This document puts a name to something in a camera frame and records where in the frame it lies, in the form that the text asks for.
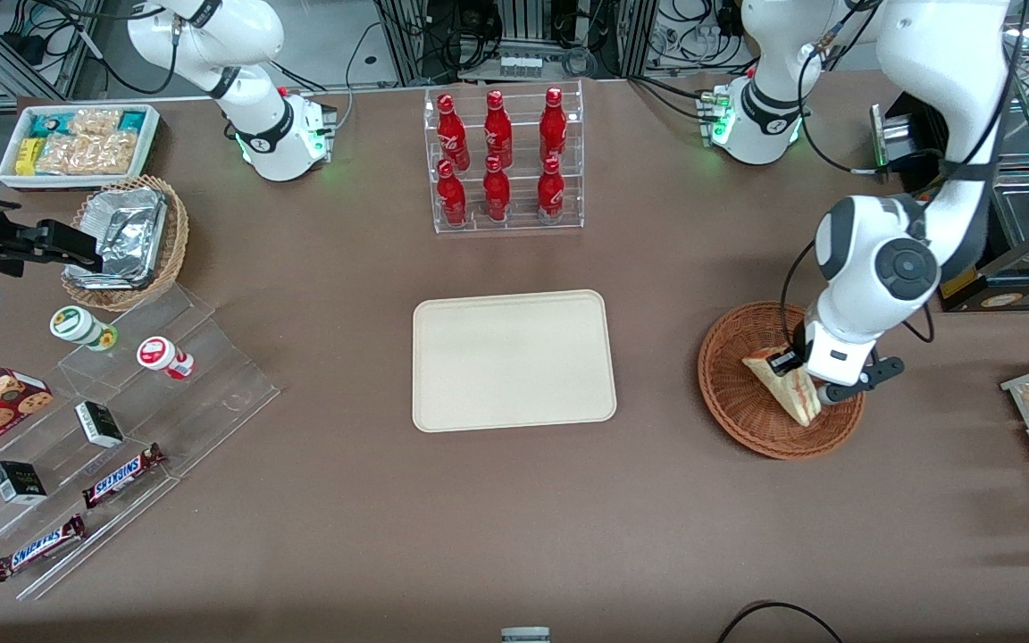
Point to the green lidded yogurt cup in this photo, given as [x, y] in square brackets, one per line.
[77, 324]

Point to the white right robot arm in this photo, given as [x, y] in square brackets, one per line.
[246, 36]

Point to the triangular sandwich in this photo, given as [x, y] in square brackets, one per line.
[796, 402]

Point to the white rectangular snack bin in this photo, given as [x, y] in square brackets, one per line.
[148, 143]

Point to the brown round wicker basket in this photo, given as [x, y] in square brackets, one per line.
[738, 402]

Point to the clear acrylic stepped stand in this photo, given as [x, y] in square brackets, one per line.
[211, 393]

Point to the teal snack packet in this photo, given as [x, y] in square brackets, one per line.
[130, 120]
[50, 123]

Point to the Snickers chocolate bar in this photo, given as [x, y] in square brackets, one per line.
[121, 476]
[38, 547]

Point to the aluminium extrusion frame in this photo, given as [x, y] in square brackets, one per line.
[77, 54]
[403, 40]

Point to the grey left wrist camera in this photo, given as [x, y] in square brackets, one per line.
[830, 395]

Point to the light tan wicker basket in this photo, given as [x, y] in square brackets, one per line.
[175, 241]

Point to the clear acrylic bottle rack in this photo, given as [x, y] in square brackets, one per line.
[523, 223]

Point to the yellow snack packet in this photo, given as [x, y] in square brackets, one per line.
[27, 156]

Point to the clear bag of crackers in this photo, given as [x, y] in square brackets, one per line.
[95, 122]
[86, 154]

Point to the red cola bottle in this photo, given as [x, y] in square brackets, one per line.
[550, 192]
[497, 134]
[496, 192]
[451, 196]
[452, 138]
[553, 129]

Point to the red lidded yogurt cup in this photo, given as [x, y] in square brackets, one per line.
[157, 353]

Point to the small black carton box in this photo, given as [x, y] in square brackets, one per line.
[99, 424]
[19, 482]

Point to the small grey device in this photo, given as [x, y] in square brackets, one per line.
[525, 636]

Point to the grey power strip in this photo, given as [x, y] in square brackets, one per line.
[522, 66]

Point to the aluminium foil container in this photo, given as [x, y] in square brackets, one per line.
[126, 237]

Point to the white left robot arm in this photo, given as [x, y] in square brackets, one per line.
[952, 71]

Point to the beige plastic tray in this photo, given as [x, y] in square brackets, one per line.
[514, 362]

